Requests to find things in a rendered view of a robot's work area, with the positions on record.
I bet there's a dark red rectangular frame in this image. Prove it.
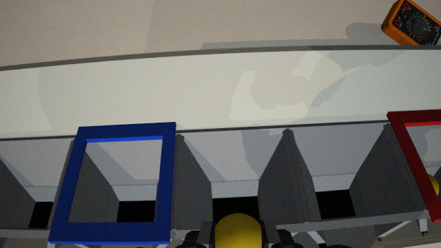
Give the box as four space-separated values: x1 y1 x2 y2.
387 110 441 223

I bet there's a dark blue rectangular frame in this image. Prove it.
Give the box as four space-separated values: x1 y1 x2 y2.
48 122 176 245

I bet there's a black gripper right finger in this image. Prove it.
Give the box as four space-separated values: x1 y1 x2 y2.
260 220 352 248

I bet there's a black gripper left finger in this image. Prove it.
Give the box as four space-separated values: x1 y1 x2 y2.
175 221 216 248

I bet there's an orange digital multimeter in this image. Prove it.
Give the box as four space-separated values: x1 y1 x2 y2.
381 0 441 45

